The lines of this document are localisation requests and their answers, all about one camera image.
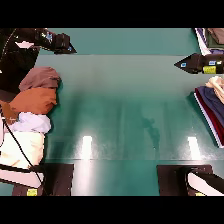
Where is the cream garment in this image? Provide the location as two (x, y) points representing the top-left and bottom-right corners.
(0, 130), (46, 170)

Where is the beige garment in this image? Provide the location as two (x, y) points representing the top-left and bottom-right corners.
(204, 75), (224, 105)

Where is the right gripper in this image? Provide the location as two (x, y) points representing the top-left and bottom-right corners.
(189, 53), (205, 75)

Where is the orange garment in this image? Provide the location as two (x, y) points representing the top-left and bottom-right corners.
(0, 86), (58, 126)

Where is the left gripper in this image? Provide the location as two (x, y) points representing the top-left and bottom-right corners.
(53, 32), (73, 55)

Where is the red garment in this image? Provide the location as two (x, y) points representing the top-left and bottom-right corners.
(195, 94), (224, 145)

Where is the grey-brown garment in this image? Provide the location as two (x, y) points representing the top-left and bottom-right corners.
(18, 66), (63, 93)

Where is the dark olive garment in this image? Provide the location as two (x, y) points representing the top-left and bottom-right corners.
(206, 27), (224, 51)

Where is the pale lavender garment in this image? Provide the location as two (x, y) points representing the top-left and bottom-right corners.
(5, 111), (53, 135)

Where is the white and blue garment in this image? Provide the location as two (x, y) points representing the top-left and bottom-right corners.
(194, 27), (224, 56)

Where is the navy blue garment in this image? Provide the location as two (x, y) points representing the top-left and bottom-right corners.
(194, 85), (224, 129)

